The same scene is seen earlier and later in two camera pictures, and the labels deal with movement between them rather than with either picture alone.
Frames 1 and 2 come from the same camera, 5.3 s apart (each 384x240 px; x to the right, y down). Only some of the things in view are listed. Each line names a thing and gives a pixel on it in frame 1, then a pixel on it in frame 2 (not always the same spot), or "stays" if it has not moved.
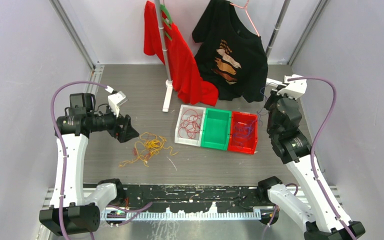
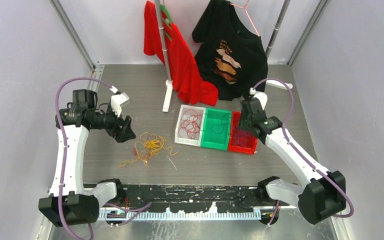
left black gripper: [129, 131] stays
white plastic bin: [190, 125] stays
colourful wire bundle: [150, 144] stays
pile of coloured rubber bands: [191, 123] stays
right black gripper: [274, 95] → [242, 118]
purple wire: [266, 103] → [218, 124]
